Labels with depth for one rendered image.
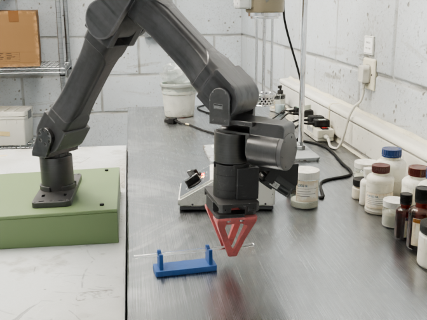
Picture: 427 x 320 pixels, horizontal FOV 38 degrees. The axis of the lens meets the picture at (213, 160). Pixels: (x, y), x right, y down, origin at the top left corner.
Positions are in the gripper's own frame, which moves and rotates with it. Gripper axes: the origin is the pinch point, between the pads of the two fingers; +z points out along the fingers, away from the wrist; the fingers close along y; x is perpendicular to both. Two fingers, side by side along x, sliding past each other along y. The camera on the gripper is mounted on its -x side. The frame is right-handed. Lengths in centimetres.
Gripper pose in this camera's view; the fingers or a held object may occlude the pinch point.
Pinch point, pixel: (229, 247)
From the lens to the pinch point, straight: 102.1
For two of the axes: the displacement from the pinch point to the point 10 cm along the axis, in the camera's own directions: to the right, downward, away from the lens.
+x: -9.7, 0.5, -2.4
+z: -0.2, 9.7, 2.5
